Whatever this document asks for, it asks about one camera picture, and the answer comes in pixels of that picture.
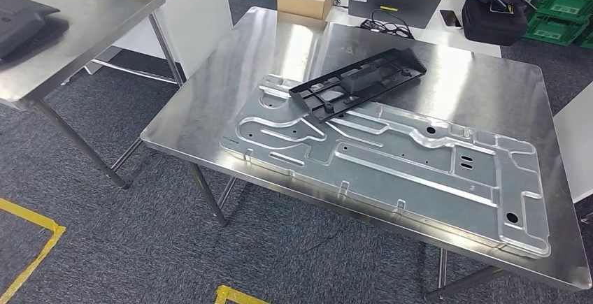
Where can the black smartphone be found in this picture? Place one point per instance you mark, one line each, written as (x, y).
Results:
(450, 18)

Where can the black soft bag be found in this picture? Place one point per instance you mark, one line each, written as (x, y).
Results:
(18, 26)

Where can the stamped sheet metal panel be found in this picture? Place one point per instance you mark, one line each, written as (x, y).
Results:
(394, 181)

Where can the white desk panel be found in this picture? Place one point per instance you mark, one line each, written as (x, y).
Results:
(576, 144)

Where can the white office desk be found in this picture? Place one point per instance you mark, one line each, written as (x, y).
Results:
(435, 38)

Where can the yellow floor tape strip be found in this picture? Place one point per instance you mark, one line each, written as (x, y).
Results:
(51, 241)

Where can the white desk with side panel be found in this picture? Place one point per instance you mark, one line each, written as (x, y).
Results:
(199, 19)

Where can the black plastic mounting plate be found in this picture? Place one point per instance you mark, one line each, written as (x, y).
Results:
(363, 79)

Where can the black carry bag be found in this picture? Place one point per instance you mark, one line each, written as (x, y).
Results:
(493, 26)

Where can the grey laptop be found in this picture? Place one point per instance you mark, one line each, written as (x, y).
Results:
(398, 3)

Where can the stainless steel workbench table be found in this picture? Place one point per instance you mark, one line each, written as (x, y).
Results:
(486, 89)

